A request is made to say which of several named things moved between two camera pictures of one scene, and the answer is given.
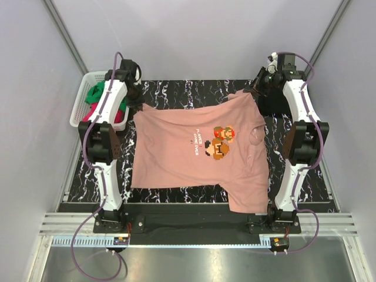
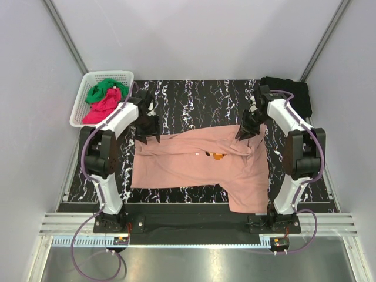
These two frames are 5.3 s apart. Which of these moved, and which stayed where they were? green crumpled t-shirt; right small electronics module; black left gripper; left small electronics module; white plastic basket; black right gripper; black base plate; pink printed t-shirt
Moved: black left gripper; black right gripper; pink printed t-shirt
Stayed: white plastic basket; right small electronics module; black base plate; left small electronics module; green crumpled t-shirt
